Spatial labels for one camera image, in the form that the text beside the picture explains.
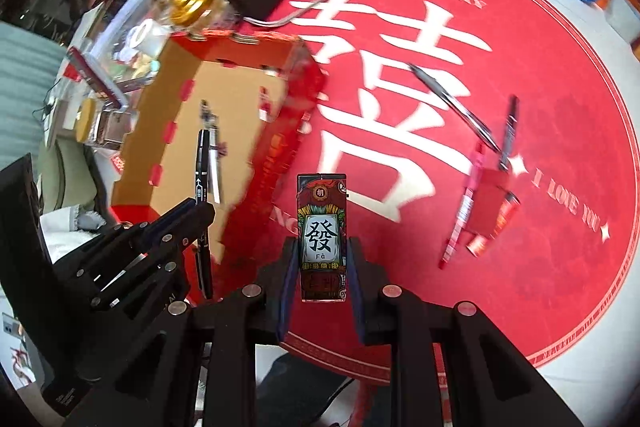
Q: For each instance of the pink pen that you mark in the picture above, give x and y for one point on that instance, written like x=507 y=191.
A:
x=462 y=207

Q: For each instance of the white tape roll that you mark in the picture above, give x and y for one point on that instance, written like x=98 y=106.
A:
x=142 y=34

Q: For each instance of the mahjong print lighter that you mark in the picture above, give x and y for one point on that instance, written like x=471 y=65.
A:
x=322 y=237

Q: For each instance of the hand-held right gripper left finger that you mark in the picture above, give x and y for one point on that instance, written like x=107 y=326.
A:
x=287 y=287

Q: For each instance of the red cardboard box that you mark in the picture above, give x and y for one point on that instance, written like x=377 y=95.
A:
x=240 y=117

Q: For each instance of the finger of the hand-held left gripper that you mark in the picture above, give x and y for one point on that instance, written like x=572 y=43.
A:
x=150 y=267
x=185 y=213

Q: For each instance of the clear gel pen black grip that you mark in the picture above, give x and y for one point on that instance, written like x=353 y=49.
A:
x=455 y=107

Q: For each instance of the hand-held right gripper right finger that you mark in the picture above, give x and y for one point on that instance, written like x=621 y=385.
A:
x=356 y=287

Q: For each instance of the silver metal bar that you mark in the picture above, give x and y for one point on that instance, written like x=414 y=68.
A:
x=295 y=13

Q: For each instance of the black pen white print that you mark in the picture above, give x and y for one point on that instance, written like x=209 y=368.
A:
x=202 y=177

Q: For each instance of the small red case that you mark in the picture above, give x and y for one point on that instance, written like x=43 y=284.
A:
x=490 y=197

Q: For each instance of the clear pen black cap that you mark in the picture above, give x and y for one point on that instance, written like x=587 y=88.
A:
x=212 y=152

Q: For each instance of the golden lid jar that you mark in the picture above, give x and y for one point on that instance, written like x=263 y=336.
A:
x=192 y=2

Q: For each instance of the red lighter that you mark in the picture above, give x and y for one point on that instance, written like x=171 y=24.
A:
x=495 y=229

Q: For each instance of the black marker pen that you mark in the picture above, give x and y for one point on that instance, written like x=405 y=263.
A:
x=510 y=132

